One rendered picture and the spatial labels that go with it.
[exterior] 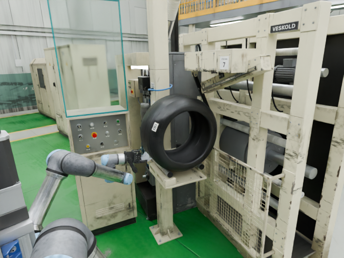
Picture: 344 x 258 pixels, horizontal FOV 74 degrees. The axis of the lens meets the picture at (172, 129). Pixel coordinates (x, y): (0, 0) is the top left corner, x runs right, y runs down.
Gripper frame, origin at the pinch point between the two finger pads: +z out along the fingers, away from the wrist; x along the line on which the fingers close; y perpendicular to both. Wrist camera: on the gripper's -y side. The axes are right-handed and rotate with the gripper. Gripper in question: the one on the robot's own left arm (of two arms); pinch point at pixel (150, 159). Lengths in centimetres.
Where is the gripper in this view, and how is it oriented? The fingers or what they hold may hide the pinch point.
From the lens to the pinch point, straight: 172.3
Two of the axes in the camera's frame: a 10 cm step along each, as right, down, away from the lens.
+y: 0.9, -9.7, -2.3
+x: -4.2, -2.5, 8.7
